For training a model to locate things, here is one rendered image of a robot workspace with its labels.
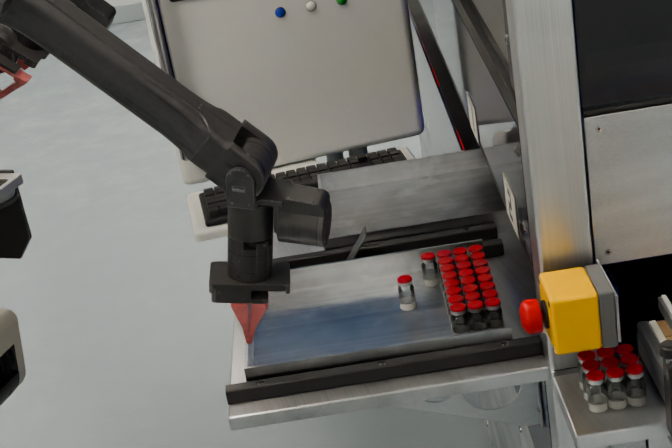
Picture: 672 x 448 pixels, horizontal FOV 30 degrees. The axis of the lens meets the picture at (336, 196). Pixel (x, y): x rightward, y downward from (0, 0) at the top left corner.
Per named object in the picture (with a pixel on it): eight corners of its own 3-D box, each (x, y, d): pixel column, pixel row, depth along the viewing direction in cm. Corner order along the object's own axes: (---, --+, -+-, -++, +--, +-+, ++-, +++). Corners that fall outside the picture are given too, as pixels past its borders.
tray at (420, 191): (517, 160, 213) (515, 142, 212) (548, 224, 190) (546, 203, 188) (320, 193, 214) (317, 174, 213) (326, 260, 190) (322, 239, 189)
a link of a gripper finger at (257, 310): (267, 354, 160) (268, 289, 157) (211, 354, 160) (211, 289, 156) (267, 328, 167) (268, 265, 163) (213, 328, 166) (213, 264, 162)
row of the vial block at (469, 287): (470, 274, 179) (466, 245, 177) (488, 337, 162) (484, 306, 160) (454, 276, 179) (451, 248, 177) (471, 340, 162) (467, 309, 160)
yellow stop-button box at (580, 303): (603, 316, 148) (599, 262, 145) (619, 347, 141) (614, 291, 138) (540, 326, 148) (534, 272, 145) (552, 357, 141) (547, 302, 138)
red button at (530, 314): (551, 319, 146) (548, 289, 144) (558, 336, 142) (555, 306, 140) (518, 324, 146) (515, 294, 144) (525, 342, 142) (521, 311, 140)
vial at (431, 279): (438, 279, 179) (434, 250, 177) (440, 286, 177) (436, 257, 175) (423, 281, 179) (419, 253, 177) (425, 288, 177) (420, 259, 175)
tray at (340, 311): (484, 260, 182) (481, 238, 181) (514, 351, 158) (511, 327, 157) (254, 296, 183) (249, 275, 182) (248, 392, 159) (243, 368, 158)
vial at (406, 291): (416, 302, 173) (411, 275, 172) (417, 310, 171) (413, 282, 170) (400, 305, 174) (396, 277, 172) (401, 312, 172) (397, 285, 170)
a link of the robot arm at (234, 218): (235, 179, 158) (222, 196, 153) (288, 185, 157) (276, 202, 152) (234, 229, 161) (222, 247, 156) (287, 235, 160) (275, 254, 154)
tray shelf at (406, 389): (513, 160, 219) (512, 150, 218) (613, 369, 155) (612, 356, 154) (242, 204, 220) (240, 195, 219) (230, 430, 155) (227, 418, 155)
